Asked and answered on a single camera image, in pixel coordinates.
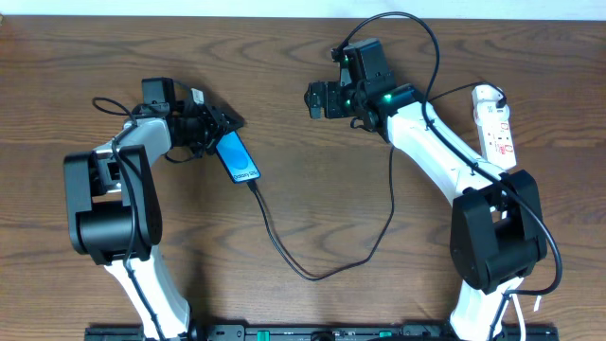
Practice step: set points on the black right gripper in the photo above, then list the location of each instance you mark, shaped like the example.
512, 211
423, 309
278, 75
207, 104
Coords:
327, 100

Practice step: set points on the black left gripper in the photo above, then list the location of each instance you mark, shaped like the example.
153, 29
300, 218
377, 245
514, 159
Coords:
208, 125

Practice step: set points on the blue Samsung Galaxy smartphone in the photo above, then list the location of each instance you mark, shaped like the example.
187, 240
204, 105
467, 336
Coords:
236, 160

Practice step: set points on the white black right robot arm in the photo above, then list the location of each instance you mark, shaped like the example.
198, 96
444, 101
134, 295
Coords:
497, 230

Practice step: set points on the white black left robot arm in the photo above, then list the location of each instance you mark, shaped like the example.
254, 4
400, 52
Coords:
113, 211

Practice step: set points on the white USB charger plug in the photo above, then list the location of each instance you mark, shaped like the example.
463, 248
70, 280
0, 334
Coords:
486, 93

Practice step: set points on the white power strip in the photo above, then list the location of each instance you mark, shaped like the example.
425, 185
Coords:
495, 134

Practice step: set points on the white paper scrap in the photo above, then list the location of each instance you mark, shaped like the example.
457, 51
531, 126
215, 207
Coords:
537, 304

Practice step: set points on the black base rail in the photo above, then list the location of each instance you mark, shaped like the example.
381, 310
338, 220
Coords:
410, 331

